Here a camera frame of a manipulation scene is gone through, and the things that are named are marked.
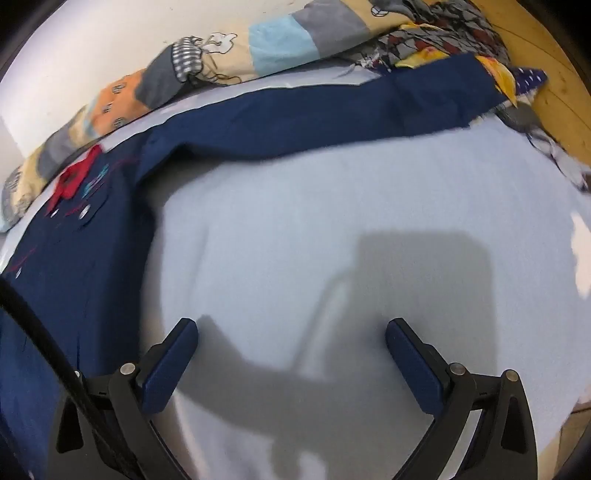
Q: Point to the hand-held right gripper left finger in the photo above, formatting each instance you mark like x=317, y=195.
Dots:
x=168, y=364

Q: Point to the grey crumpled cloth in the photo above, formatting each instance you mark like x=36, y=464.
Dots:
x=549, y=143

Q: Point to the wooden headboard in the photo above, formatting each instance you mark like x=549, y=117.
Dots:
x=554, y=83

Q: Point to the navy blue jacket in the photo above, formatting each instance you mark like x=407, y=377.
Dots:
x=83, y=258

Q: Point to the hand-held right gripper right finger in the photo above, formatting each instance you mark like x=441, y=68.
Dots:
x=415, y=369

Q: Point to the light blue bed sheet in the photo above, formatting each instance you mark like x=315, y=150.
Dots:
x=323, y=207

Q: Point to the grey red patterned garment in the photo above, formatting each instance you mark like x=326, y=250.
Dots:
x=443, y=32

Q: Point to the navy star print yellow garment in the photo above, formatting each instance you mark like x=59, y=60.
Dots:
x=501, y=76

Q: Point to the patchwork patterned quilt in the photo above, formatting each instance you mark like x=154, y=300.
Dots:
x=272, y=46

